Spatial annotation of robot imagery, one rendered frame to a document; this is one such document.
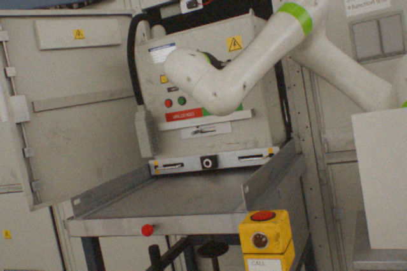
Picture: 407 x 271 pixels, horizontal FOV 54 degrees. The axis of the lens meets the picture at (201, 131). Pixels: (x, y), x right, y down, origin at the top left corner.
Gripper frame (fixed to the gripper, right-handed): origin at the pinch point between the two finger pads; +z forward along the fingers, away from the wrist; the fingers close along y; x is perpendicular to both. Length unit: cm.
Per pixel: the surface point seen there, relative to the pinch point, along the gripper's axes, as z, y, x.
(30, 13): -16, -67, 34
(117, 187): -20, -41, -35
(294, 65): 24.8, 18.5, -3.6
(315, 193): 25, 19, -55
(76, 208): -41, -42, -35
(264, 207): -38, 17, -39
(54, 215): 25, -123, -59
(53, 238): 23, -125, -71
